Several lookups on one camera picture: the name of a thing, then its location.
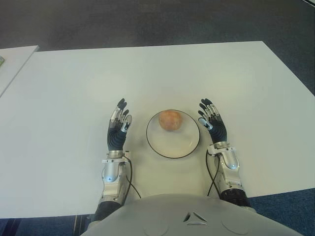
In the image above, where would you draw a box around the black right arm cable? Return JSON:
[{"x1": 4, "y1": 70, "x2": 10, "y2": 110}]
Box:
[{"x1": 206, "y1": 149, "x2": 222, "y2": 198}]

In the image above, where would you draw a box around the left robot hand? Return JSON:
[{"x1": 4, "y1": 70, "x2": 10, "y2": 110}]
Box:
[{"x1": 106, "y1": 98, "x2": 133, "y2": 151}]

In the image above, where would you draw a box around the white plate with black rim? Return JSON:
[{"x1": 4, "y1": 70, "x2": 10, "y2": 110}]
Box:
[{"x1": 146, "y1": 109, "x2": 201, "y2": 159}]

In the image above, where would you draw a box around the grey robot torso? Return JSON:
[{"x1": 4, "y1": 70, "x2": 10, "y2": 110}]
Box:
[{"x1": 83, "y1": 193, "x2": 315, "y2": 236}]

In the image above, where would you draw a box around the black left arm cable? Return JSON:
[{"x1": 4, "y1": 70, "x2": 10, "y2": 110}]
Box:
[{"x1": 123, "y1": 152, "x2": 142, "y2": 199}]

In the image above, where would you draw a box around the red-yellow apple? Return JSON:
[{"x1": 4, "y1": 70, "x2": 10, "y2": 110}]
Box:
[{"x1": 158, "y1": 110, "x2": 183, "y2": 132}]

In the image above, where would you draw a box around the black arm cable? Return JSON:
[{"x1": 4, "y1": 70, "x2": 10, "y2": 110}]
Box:
[
  {"x1": 206, "y1": 149, "x2": 222, "y2": 198},
  {"x1": 123, "y1": 152, "x2": 142, "y2": 199}
]

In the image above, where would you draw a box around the white neighbouring table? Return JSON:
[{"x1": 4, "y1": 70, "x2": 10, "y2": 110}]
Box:
[{"x1": 0, "y1": 45, "x2": 39, "y2": 98}]

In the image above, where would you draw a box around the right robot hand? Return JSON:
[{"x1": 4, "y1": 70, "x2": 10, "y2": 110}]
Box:
[{"x1": 197, "y1": 98, "x2": 228, "y2": 143}]

